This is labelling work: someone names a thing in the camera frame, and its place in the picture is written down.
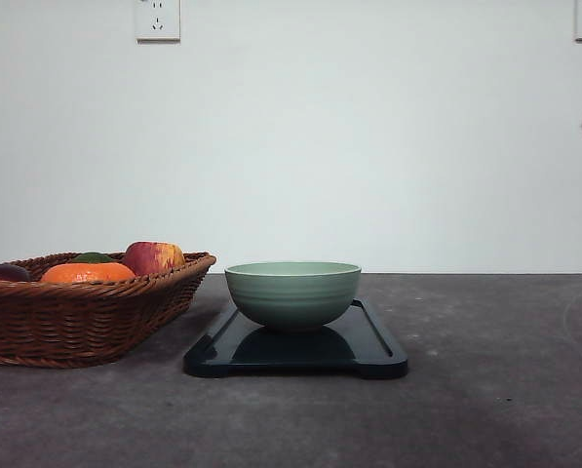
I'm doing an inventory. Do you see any red yellow apple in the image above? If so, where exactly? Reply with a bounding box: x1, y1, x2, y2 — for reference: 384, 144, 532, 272
124, 241, 185, 275

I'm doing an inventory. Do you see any dark purple fruit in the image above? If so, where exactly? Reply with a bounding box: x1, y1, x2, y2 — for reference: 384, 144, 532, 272
0, 264, 31, 282

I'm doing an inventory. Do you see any dark rectangular tray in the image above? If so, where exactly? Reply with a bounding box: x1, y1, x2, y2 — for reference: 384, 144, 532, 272
185, 298, 408, 378

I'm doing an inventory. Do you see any dark green fruit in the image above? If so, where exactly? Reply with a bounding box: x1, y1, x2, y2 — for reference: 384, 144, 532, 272
71, 252, 113, 262

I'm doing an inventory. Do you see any green ceramic bowl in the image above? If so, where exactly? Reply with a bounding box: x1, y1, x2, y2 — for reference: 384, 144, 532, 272
224, 261, 362, 329

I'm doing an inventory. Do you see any orange tangerine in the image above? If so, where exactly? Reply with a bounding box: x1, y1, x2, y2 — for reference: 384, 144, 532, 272
40, 262, 136, 283

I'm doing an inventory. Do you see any brown wicker basket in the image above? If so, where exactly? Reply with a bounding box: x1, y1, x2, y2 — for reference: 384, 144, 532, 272
0, 252, 216, 368

